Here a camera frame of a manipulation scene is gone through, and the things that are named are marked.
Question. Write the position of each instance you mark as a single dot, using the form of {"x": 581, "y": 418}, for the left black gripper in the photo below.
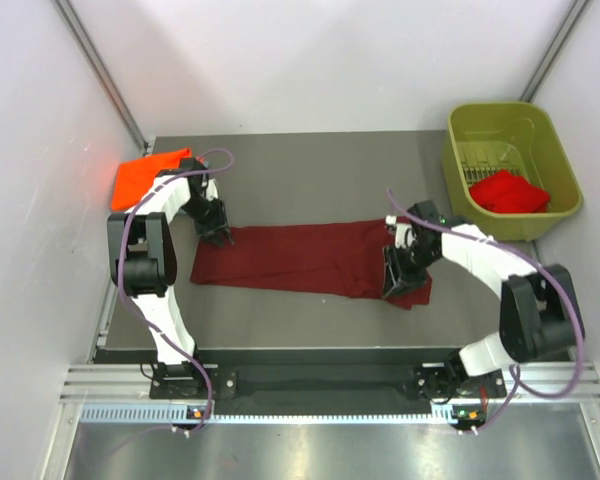
{"x": 216, "y": 225}

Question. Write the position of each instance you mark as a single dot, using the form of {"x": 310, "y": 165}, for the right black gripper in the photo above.
{"x": 419, "y": 282}

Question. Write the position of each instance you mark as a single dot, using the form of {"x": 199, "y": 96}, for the dark red t-shirt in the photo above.
{"x": 343, "y": 259}

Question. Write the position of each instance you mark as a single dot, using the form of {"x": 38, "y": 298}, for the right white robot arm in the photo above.
{"x": 538, "y": 308}

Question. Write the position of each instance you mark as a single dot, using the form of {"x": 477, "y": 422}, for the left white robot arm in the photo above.
{"x": 148, "y": 194}

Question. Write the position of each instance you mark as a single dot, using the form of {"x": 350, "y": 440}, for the folded orange t-shirt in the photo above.
{"x": 135, "y": 178}

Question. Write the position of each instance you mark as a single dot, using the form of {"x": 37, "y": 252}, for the bright red t-shirt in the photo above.
{"x": 506, "y": 193}

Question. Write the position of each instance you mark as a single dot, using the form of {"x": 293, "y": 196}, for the olive green plastic basket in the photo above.
{"x": 483, "y": 139}

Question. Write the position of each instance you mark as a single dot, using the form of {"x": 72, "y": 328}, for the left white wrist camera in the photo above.
{"x": 211, "y": 190}

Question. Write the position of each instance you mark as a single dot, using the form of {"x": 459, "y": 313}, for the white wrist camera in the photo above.
{"x": 211, "y": 190}
{"x": 403, "y": 233}

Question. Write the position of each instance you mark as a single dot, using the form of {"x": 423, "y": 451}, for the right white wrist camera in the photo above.
{"x": 403, "y": 233}

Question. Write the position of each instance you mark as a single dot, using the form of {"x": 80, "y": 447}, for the aluminium frame rail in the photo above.
{"x": 110, "y": 383}

